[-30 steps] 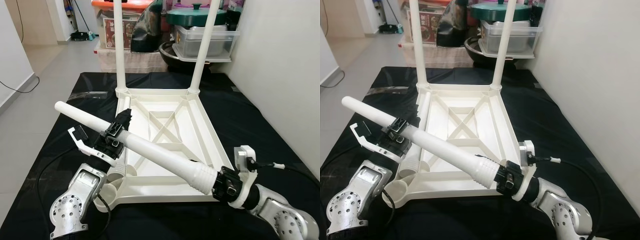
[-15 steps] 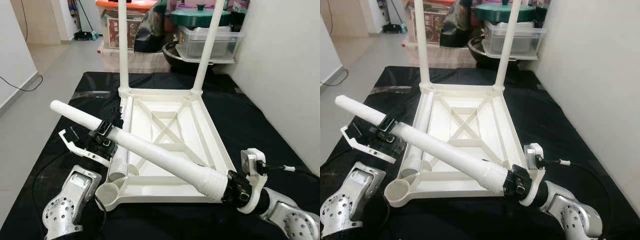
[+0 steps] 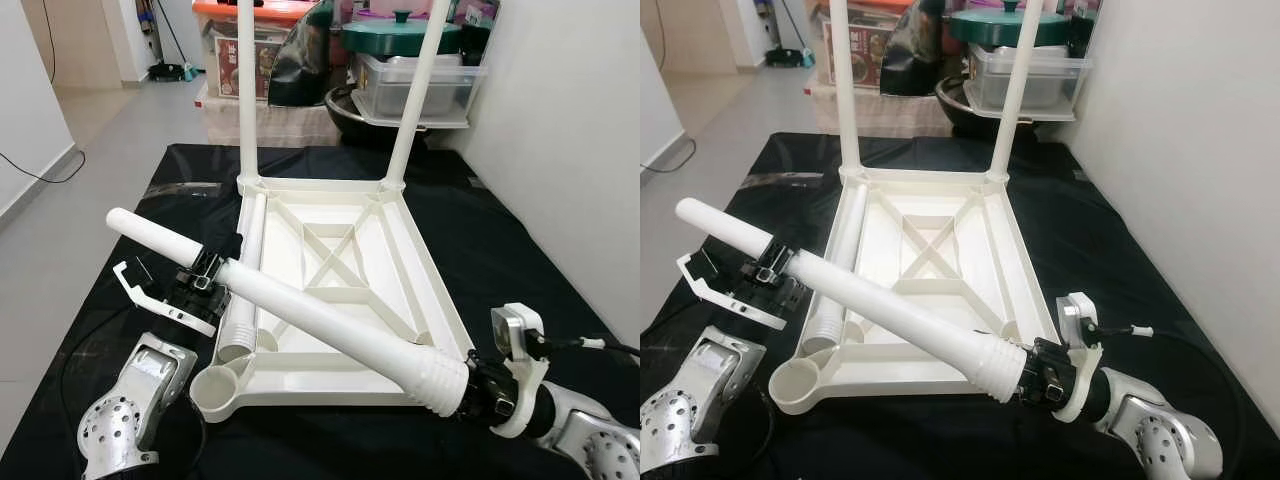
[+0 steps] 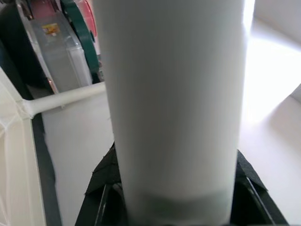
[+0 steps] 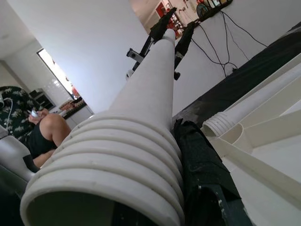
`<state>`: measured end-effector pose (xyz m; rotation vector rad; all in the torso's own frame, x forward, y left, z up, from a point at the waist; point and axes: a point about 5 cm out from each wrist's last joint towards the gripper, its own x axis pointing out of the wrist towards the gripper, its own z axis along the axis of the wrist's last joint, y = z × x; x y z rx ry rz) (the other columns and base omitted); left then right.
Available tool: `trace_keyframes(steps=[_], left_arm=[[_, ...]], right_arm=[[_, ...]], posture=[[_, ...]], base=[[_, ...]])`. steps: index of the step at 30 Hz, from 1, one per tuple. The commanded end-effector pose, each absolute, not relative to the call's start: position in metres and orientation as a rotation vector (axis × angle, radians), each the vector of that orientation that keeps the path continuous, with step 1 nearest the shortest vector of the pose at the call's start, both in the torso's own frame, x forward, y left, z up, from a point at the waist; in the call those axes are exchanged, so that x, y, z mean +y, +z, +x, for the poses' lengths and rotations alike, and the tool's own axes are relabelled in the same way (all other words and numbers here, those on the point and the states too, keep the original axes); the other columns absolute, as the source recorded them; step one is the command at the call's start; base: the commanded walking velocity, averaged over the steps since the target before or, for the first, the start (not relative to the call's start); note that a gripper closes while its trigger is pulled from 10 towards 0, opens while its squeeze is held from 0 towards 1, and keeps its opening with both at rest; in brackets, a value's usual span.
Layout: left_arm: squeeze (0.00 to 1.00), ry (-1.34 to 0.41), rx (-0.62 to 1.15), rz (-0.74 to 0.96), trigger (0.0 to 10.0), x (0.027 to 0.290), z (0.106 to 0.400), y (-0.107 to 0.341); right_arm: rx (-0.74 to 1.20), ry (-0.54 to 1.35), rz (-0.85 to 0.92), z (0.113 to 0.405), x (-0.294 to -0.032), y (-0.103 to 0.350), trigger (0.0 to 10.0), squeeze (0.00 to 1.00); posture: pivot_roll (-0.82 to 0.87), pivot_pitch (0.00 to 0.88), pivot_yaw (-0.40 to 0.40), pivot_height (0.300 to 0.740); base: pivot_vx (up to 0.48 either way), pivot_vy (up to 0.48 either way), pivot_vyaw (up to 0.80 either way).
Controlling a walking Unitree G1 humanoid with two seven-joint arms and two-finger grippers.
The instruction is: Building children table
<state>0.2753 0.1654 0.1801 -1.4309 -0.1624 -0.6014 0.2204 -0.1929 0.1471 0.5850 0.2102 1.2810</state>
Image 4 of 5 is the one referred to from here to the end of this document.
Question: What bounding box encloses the white plastic children table top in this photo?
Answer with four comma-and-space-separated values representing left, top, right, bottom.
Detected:
0, 67, 47, 226

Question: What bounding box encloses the pink plastic container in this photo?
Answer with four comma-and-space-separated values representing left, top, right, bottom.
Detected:
79, 0, 97, 44

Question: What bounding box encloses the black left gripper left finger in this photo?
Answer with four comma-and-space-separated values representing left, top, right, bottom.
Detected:
75, 141, 129, 226

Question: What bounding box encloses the dark green pot lid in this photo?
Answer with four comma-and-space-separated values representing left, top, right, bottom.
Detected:
61, 0, 101, 83

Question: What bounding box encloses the white plastic table leg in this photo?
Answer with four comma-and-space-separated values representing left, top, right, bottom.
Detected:
22, 81, 107, 118
93, 0, 246, 226

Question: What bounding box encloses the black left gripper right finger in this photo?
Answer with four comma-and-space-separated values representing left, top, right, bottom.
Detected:
231, 149, 290, 226

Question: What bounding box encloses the clear plastic container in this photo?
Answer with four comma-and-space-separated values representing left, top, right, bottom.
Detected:
16, 9, 93, 93

